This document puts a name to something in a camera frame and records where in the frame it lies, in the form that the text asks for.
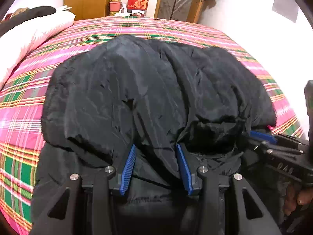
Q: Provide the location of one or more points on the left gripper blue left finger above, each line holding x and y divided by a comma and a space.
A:
126, 169

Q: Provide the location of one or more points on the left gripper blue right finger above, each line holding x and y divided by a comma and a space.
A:
184, 171

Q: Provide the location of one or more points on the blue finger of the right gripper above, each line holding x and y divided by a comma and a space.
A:
263, 137

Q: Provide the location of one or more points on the black puffer jacket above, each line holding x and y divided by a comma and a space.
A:
155, 95

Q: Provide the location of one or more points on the person's right hand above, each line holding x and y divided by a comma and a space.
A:
296, 198

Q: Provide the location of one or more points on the pink plaid bed sheet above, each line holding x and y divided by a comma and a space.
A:
23, 95

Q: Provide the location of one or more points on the white tote bag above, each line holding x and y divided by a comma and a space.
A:
123, 11

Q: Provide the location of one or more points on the pink plastic bucket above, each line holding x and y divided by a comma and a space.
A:
115, 6

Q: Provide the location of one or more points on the red gift box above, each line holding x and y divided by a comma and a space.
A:
141, 5

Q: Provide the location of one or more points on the white folded quilt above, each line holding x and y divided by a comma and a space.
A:
22, 39

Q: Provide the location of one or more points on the black folded garment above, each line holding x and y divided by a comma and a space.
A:
29, 14

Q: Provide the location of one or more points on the brown teddy bear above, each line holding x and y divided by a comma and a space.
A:
19, 11

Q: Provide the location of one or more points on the grey wall panel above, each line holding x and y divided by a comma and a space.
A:
286, 8

